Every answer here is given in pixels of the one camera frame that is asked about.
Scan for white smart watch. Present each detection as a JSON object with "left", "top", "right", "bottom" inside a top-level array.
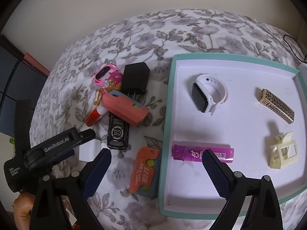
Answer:
[{"left": 191, "top": 74, "right": 228, "bottom": 115}]

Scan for cream hair claw clip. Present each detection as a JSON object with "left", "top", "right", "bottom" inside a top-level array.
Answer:
[{"left": 269, "top": 131, "right": 299, "bottom": 169}]

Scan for white power strip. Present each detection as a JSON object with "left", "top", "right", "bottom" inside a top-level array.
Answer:
[{"left": 298, "top": 63, "right": 307, "bottom": 80}]

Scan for floral white blanket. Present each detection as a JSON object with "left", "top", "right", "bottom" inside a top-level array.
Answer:
[{"left": 30, "top": 9, "right": 305, "bottom": 229}]

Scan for purple lighter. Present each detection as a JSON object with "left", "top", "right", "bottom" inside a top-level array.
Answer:
[{"left": 172, "top": 144, "right": 235, "bottom": 163}]

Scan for white charger cube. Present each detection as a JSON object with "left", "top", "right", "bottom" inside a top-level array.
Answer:
[{"left": 78, "top": 139, "right": 101, "bottom": 162}]

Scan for operator left hand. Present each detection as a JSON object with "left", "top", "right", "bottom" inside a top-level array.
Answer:
[{"left": 14, "top": 192, "right": 35, "bottom": 230}]

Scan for black cable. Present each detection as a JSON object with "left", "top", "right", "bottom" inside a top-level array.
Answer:
[{"left": 282, "top": 34, "right": 307, "bottom": 64}]

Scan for small orange utility knife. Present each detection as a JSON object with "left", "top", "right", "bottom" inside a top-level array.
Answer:
[{"left": 130, "top": 146, "right": 161, "bottom": 199}]

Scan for pink puppy toy figure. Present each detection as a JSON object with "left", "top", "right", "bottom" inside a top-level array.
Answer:
[{"left": 93, "top": 71, "right": 123, "bottom": 106}]

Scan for teal white box tray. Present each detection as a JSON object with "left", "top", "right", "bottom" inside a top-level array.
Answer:
[{"left": 158, "top": 53, "right": 306, "bottom": 220}]

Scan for dark cabinet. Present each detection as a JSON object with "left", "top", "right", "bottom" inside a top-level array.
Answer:
[{"left": 0, "top": 35, "right": 47, "bottom": 137}]

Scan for black toy car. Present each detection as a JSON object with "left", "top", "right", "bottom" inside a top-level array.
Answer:
[{"left": 107, "top": 112, "right": 130, "bottom": 151}]

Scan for pink smart band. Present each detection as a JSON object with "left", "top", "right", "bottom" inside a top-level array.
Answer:
[{"left": 93, "top": 64, "right": 118, "bottom": 87}]

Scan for black power adapter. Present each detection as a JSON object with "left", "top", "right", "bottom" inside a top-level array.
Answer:
[{"left": 121, "top": 62, "right": 150, "bottom": 96}]

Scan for orange glue bottle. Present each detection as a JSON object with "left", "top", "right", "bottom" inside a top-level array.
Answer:
[{"left": 85, "top": 106, "right": 108, "bottom": 127}]

